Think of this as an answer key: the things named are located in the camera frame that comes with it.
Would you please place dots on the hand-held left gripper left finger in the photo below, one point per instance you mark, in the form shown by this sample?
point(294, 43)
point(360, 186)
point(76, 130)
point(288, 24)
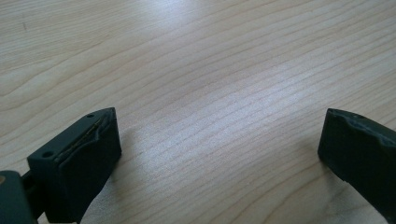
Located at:
point(77, 165)

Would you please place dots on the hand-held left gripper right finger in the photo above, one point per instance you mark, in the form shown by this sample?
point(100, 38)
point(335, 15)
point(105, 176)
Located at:
point(358, 149)

